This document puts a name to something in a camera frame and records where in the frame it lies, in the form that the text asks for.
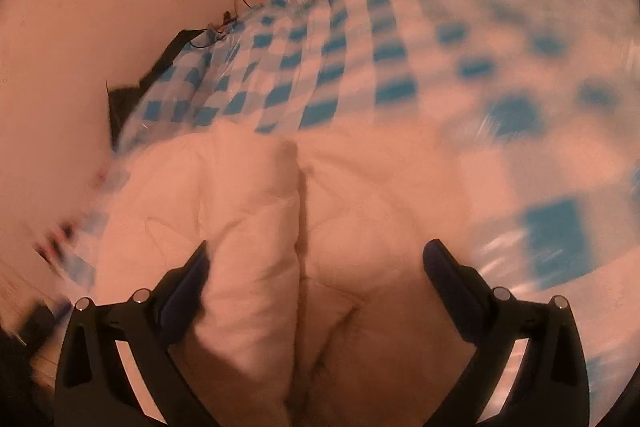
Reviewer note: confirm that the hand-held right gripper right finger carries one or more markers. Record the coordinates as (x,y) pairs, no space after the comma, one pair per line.
(447,287)

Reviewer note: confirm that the white quilted jacket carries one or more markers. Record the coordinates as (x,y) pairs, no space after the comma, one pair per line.
(360,197)

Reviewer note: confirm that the red printed plastic wrap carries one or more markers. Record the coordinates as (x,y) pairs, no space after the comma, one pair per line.
(60,242)

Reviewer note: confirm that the blue white checkered bed sheet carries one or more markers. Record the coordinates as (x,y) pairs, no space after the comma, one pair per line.
(400,32)

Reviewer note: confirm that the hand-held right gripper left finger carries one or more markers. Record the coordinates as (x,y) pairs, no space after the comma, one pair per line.
(187,287)

